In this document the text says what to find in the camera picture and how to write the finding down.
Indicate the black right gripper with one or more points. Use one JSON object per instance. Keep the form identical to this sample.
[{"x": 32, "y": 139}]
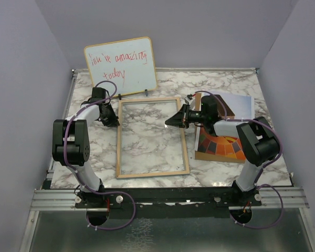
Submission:
[{"x": 179, "y": 119}]

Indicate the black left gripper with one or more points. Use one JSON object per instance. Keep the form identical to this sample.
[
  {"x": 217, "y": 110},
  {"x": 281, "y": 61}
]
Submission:
[{"x": 113, "y": 121}]

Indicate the wooden picture frame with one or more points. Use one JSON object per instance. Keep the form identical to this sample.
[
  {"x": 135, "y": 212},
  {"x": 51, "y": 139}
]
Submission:
[{"x": 146, "y": 147}]

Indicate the colourful balloon photo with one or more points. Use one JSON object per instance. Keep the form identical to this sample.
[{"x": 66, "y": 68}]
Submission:
[{"x": 225, "y": 141}]

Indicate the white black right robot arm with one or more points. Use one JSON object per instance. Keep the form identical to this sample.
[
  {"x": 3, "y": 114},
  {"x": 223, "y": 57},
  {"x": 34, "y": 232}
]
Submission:
[{"x": 259, "y": 142}]

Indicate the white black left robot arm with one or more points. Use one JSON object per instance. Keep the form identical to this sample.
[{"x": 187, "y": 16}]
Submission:
[{"x": 71, "y": 144}]

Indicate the yellow framed whiteboard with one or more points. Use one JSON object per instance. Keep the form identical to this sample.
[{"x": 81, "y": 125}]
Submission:
[{"x": 128, "y": 64}]

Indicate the aluminium table edge rail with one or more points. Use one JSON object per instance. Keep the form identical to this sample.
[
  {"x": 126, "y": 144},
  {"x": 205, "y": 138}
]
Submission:
[{"x": 52, "y": 164}]

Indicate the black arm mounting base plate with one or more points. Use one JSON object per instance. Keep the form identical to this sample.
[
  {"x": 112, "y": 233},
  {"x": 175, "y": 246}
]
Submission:
[{"x": 168, "y": 202}]

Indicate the front aluminium rail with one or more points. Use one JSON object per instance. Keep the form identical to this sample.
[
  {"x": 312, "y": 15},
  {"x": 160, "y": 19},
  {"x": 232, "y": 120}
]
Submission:
[{"x": 64, "y": 200}]

